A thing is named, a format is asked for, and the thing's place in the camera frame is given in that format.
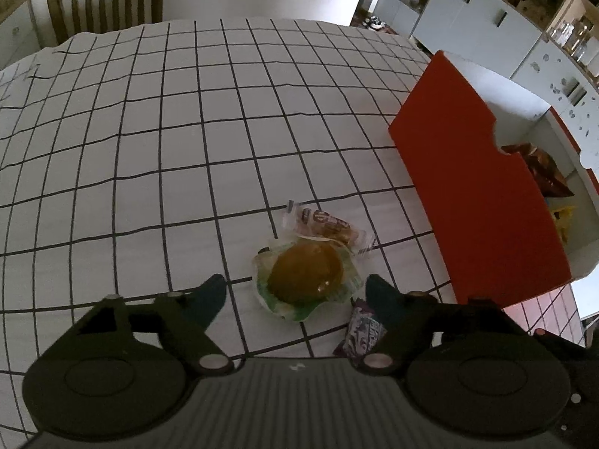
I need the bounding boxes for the wooden slat-back chair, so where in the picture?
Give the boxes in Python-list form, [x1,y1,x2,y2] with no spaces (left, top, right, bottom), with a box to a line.
[46,0,166,46]

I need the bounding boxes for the purple snack packet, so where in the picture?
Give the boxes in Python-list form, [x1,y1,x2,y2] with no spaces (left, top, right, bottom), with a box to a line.
[332,298,389,367]

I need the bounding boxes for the checkered white tablecloth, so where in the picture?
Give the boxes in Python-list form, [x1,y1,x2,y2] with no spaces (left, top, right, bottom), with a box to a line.
[0,18,462,436]

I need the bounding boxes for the group of glass jars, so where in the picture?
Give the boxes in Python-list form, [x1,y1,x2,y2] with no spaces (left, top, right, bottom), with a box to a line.
[548,18,596,62]

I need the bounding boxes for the round bun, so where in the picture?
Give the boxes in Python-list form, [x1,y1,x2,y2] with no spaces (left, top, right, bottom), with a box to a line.
[254,236,365,323]

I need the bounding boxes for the cluster of small floor items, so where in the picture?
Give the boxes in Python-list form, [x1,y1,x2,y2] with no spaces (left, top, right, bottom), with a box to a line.
[351,13,399,36]

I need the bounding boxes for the red cardboard box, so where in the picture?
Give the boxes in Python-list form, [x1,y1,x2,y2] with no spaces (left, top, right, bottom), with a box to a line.
[387,50,599,308]

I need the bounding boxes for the orange foil snack bag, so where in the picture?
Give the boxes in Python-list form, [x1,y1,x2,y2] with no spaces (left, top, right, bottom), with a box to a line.
[501,142,575,198]

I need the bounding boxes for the white sideboard with wooden top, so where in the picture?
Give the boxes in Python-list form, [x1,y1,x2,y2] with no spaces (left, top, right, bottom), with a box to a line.
[0,0,43,70]

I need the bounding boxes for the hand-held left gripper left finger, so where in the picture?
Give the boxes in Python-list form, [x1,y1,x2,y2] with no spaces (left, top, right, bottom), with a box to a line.
[72,273,235,376]

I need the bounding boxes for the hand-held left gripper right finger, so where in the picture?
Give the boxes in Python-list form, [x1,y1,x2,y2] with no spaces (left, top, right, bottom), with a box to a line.
[358,274,521,376]

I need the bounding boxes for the small wrapped pastry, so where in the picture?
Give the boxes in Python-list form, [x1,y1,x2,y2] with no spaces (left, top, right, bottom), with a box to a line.
[283,199,378,258]

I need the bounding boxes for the white low cabinet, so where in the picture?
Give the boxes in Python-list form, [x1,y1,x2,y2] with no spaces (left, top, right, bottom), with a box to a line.
[373,0,544,76]

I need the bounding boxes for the white perforated cabinet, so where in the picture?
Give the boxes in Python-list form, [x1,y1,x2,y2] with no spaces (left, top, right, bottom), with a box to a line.
[510,40,599,151]

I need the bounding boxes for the wooden open shelf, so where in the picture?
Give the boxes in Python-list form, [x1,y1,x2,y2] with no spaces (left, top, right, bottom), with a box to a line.
[543,0,599,73]

